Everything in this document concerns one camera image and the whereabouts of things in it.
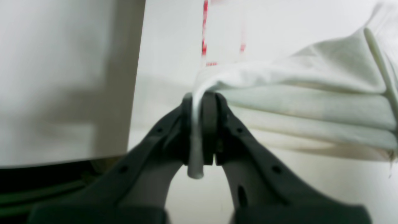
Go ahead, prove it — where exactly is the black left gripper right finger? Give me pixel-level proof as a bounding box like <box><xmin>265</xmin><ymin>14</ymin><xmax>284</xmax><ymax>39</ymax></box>
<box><xmin>201</xmin><ymin>92</ymin><xmax>372</xmax><ymax>224</ymax></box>

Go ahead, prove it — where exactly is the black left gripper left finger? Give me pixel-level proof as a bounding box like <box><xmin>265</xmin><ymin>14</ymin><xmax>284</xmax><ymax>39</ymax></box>
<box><xmin>28</xmin><ymin>93</ymin><xmax>192</xmax><ymax>224</ymax></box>

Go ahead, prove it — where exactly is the white t-shirt with print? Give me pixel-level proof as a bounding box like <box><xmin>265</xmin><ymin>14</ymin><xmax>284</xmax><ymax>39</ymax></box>
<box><xmin>188</xmin><ymin>1</ymin><xmax>397</xmax><ymax>179</ymax></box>

